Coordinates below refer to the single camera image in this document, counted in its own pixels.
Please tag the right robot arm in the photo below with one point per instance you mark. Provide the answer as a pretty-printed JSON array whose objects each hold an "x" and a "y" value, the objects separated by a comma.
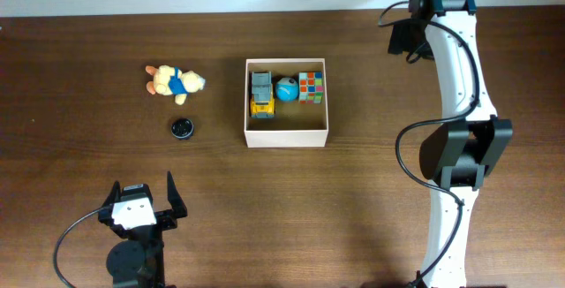
[{"x": 469, "y": 138}]

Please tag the blue toy ball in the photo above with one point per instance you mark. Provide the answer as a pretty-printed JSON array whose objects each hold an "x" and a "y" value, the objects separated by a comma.
[{"x": 287, "y": 89}]

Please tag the yellow plush bear toy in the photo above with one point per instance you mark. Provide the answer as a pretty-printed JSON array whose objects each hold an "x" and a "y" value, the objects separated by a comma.
[{"x": 169, "y": 80}]

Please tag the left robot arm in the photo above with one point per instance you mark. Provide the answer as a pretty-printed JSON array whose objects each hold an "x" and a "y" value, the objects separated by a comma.
[{"x": 138, "y": 260}]

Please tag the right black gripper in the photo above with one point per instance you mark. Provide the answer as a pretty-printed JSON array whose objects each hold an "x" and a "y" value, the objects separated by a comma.
[{"x": 398, "y": 41}]

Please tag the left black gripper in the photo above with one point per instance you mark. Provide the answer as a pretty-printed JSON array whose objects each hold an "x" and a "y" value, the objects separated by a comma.
[{"x": 169, "y": 216}]

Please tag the black round speaker puck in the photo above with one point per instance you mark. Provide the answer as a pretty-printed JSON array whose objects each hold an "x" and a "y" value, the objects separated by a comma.
[{"x": 182, "y": 129}]

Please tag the beige cardboard box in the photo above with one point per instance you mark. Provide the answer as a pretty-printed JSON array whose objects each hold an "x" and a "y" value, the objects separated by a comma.
[{"x": 294, "y": 124}]

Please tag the yellow grey toy truck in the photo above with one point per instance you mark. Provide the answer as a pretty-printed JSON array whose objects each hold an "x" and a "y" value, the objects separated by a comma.
[{"x": 262, "y": 103}]

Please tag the multicoloured puzzle cube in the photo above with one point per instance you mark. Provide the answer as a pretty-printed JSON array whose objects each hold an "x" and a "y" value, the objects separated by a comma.
[{"x": 311, "y": 87}]

